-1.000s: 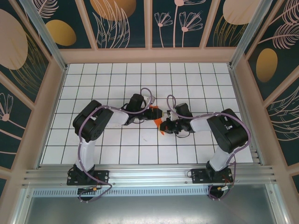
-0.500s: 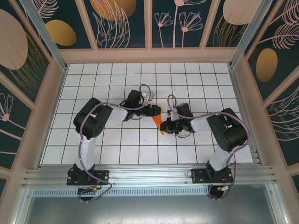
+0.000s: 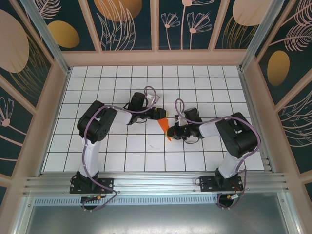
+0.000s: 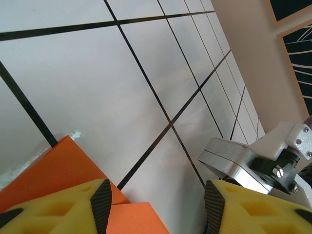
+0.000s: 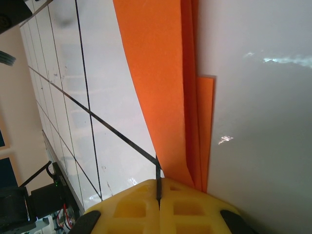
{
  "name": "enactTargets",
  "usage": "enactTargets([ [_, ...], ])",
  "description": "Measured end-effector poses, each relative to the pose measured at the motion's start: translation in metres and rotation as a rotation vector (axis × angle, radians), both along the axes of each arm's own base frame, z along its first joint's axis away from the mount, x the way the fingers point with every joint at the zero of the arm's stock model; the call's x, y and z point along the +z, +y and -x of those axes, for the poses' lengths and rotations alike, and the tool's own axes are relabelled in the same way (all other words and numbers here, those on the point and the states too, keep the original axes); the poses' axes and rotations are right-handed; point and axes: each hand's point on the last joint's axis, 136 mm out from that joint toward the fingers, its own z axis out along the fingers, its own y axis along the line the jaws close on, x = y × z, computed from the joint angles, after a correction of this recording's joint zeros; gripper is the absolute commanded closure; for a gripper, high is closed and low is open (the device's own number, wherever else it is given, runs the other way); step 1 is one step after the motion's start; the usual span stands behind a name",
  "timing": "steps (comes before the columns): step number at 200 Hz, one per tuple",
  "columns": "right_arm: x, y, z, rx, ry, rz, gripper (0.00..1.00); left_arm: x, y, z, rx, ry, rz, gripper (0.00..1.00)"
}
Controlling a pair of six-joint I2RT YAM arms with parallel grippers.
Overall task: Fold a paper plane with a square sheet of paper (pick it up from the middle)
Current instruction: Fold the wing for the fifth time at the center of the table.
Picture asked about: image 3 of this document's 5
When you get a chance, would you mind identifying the orange square paper sheet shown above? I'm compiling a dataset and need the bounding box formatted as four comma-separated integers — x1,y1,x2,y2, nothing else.
157,117,173,143

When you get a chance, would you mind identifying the steel sheet tray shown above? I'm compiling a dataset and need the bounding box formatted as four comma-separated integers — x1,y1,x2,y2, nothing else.
14,192,300,234

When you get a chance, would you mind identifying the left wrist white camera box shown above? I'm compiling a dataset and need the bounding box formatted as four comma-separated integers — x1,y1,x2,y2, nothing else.
145,93,161,105

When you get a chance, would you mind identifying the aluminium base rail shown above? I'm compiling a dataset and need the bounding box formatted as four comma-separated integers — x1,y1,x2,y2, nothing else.
23,172,291,197

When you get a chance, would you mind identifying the aluminium side rail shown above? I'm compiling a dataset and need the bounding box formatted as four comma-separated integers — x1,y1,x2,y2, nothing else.
238,68,277,174

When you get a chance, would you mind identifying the slotted grey cable duct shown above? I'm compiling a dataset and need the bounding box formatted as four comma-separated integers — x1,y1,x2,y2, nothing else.
34,196,220,206

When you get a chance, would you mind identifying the aluminium frame post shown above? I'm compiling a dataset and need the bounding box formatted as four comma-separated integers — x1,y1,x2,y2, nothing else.
238,0,286,72
20,0,71,75

